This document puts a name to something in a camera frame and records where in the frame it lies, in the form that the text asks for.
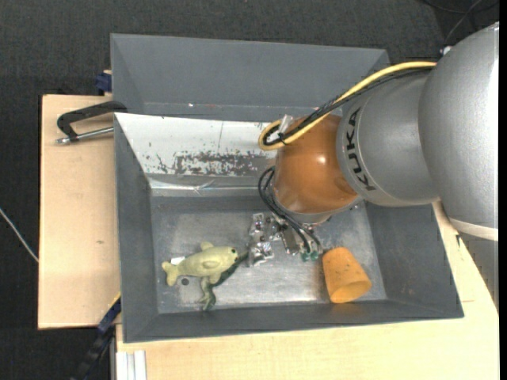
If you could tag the yellow-green toy fish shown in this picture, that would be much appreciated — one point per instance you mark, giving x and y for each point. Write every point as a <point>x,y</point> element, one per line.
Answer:
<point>206,263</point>

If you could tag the grey metal bin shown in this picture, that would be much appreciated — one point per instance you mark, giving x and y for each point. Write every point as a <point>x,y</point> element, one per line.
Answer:
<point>277,287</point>

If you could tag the pale wood board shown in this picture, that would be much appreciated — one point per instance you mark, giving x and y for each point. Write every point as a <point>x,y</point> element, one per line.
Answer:
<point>75,220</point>

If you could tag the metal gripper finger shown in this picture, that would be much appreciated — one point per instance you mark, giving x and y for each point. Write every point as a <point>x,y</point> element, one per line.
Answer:
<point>260,225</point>
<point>261,251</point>

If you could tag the orange plastic cup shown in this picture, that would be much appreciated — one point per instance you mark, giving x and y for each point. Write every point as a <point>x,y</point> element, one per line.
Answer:
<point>344,275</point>

